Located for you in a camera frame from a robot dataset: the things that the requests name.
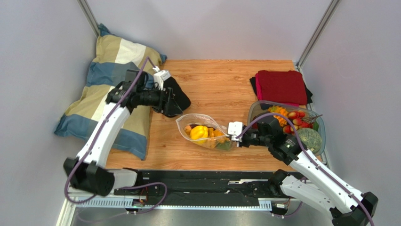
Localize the green bell pepper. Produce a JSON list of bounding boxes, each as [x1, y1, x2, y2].
[[216, 141, 232, 151]]

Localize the orange finger fruit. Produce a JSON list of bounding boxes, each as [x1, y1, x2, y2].
[[206, 128, 226, 149]]

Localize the black folded cloth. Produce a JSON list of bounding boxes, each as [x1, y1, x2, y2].
[[249, 77, 257, 96]]

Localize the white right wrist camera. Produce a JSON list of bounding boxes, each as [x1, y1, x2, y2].
[[227, 121, 243, 137]]

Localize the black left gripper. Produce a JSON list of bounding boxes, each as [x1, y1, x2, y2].
[[137, 85, 183, 116]]

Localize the blue beige plaid pillow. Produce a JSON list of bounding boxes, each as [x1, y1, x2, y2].
[[54, 24, 167, 160]]

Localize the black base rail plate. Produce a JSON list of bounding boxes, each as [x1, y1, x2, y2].
[[111, 170, 288, 209]]

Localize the dark red sweet potato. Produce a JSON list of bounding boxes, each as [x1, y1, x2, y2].
[[184, 124, 198, 135]]

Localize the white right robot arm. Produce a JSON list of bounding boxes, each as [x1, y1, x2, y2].
[[227, 113, 378, 226]]

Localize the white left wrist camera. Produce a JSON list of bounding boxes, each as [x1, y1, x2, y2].
[[152, 66, 171, 90]]

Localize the clear plastic food tray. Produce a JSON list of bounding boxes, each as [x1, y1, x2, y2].
[[247, 100, 326, 156]]

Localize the clear dotted zip top bag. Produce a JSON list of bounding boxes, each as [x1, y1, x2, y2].
[[176, 113, 234, 151]]

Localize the orange spiky gourd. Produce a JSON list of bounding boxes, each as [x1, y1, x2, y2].
[[268, 105, 289, 127]]

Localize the green netted melon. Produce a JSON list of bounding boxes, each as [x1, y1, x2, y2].
[[297, 128, 322, 155]]

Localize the yellow bell pepper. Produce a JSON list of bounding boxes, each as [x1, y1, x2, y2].
[[190, 125, 209, 140]]

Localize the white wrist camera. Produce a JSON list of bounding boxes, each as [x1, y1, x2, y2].
[[152, 66, 171, 90], [227, 121, 243, 137]]

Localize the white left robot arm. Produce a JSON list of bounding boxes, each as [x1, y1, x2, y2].
[[63, 67, 183, 196]]

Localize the red folded cloth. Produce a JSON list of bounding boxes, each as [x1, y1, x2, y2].
[[255, 70, 308, 105]]

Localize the black baseball cap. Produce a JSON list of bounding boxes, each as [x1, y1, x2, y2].
[[163, 77, 191, 118]]

